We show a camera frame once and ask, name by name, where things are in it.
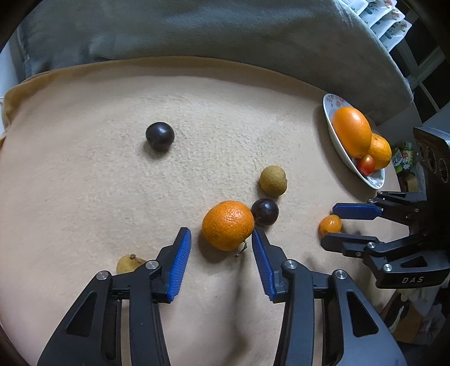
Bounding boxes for red cherry tomato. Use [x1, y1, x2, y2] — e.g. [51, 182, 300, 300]
[356, 154, 375, 177]

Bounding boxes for green printed box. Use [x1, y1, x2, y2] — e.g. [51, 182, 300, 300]
[392, 142, 415, 175]

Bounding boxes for small orange kumquat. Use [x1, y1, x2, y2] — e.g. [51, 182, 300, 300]
[318, 215, 343, 237]

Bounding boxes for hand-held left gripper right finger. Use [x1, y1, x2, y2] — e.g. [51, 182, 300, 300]
[251, 227, 408, 366]

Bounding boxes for brown longan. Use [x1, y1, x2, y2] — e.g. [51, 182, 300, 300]
[259, 166, 288, 197]
[116, 254, 147, 275]

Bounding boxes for dark purple round fruit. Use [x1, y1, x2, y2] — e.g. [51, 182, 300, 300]
[146, 121, 175, 153]
[251, 198, 280, 227]

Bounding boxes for floral white plate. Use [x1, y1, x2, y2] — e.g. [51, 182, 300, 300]
[323, 93, 386, 190]

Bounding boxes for mottled large orange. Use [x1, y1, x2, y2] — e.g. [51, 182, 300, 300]
[367, 133, 392, 171]

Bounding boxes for tan fleece blanket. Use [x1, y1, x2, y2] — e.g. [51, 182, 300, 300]
[0, 56, 405, 366]

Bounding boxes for floral white pouch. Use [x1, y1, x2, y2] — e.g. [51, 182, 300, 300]
[340, 0, 370, 15]
[381, 19, 413, 52]
[373, 7, 405, 37]
[359, 0, 394, 25]

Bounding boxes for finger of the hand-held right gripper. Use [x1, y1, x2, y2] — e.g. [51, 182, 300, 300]
[321, 229, 450, 289]
[332, 191, 428, 226]

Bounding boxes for white window frame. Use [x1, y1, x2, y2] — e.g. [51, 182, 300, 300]
[387, 21, 450, 120]

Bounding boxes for small mandarin with stem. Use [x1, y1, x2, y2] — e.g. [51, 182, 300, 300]
[201, 200, 255, 251]

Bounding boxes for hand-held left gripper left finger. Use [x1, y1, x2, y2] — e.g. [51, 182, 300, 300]
[37, 227, 192, 366]

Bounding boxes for smooth large orange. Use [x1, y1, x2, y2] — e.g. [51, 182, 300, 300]
[332, 106, 372, 159]

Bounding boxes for grey fleece blanket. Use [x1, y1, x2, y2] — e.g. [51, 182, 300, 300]
[16, 0, 413, 122]

